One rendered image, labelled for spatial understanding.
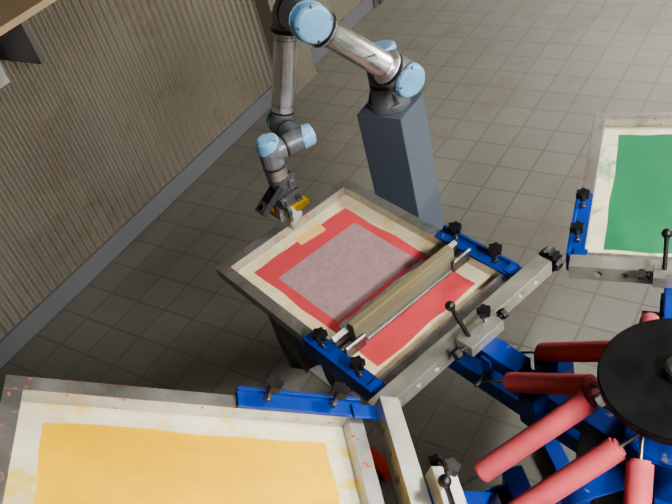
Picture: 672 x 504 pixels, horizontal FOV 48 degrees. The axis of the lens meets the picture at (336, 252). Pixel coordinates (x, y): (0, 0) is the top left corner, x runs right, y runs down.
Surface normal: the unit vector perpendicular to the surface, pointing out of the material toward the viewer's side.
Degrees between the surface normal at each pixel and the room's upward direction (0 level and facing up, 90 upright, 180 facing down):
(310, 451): 32
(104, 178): 90
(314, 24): 84
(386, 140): 90
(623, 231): 0
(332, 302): 2
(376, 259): 2
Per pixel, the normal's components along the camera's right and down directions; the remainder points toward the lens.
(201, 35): 0.83, 0.20
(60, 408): 0.33, -0.77
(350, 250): -0.19, -0.72
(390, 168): -0.50, 0.64
